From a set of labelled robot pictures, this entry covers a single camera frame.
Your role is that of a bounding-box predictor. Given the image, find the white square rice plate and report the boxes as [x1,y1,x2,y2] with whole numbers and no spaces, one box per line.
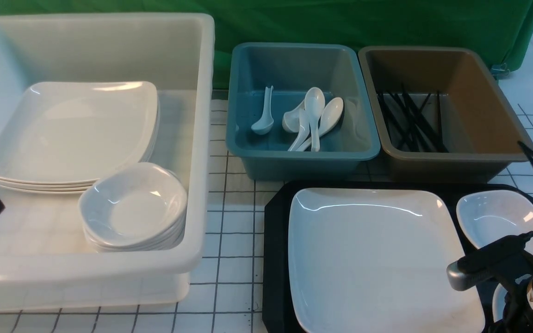
[288,188,486,333]

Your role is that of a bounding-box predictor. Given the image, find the white bowl tray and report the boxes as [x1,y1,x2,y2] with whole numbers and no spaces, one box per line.
[492,274,533,333]
[456,190,533,259]

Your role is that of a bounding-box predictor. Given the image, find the large white plastic tub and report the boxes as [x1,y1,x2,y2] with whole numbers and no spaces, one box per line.
[0,13,214,313]

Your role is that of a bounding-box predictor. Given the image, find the stack of white square plates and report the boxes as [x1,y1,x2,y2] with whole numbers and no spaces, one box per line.
[0,81,159,188]

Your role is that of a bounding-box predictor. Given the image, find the stack of white bowls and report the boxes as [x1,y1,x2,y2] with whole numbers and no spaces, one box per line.
[78,162,188,253]

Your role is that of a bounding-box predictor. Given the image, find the black serving tray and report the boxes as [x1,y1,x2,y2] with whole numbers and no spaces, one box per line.
[262,180,518,333]

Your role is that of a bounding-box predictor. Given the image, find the white spoon short middle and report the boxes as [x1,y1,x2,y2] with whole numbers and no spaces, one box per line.
[282,100,305,133]

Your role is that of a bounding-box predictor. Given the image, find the blue plastic bin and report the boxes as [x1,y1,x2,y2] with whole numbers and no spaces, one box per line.
[226,43,381,181]

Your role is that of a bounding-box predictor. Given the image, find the white spoon long centre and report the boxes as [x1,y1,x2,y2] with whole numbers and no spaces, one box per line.
[304,87,325,152]

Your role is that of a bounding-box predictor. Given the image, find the black chopsticks in bin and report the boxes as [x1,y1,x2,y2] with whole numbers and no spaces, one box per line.
[376,85,449,153]

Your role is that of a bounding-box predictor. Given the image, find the brown plastic bin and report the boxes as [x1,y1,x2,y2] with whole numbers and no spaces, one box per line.
[358,46,533,183]

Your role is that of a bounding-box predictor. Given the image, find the metal clamp on backdrop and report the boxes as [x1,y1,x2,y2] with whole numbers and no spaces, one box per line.
[490,63,511,80]

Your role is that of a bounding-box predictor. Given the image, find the green cloth backdrop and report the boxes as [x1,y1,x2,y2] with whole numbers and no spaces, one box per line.
[0,0,533,89]

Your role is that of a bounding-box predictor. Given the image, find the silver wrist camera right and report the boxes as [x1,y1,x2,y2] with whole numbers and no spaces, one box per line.
[446,235,533,291]

